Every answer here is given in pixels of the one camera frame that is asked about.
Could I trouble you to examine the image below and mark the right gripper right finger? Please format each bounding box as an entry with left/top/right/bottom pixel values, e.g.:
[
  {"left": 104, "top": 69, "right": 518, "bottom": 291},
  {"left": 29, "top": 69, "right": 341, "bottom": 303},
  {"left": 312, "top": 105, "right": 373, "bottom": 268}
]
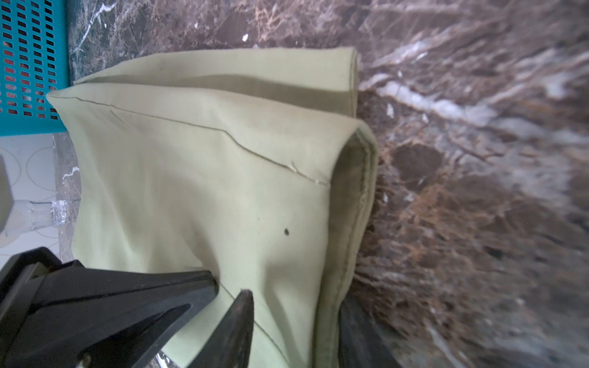
[{"left": 338, "top": 296, "right": 400, "bottom": 368}]

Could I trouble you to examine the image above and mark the teal plastic basket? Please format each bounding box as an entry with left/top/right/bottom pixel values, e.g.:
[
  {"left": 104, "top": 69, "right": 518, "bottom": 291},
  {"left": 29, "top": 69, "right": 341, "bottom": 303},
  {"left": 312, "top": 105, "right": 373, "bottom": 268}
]
[{"left": 1, "top": 0, "right": 69, "bottom": 136}]

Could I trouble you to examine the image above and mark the clear plastic cup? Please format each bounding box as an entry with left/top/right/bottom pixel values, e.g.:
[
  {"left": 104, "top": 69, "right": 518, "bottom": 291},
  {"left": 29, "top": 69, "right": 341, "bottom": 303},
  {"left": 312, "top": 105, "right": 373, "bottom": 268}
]
[{"left": 1, "top": 199, "right": 81, "bottom": 237}]

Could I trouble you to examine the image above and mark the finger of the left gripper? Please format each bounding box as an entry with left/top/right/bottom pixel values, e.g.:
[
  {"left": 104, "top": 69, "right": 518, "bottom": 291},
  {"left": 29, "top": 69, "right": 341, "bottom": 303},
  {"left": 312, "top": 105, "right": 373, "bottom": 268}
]
[{"left": 1, "top": 247, "right": 218, "bottom": 367}]

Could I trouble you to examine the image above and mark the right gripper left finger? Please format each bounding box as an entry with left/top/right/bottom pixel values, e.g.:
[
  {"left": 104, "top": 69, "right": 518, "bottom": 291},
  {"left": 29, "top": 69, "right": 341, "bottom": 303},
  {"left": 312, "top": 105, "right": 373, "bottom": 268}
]
[{"left": 189, "top": 290, "right": 255, "bottom": 368}]

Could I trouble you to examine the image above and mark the olive green skirt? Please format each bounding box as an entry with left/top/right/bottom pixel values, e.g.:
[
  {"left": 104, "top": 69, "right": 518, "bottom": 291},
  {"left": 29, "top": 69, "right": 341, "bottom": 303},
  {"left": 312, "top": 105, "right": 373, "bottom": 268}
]
[{"left": 48, "top": 48, "right": 378, "bottom": 367}]

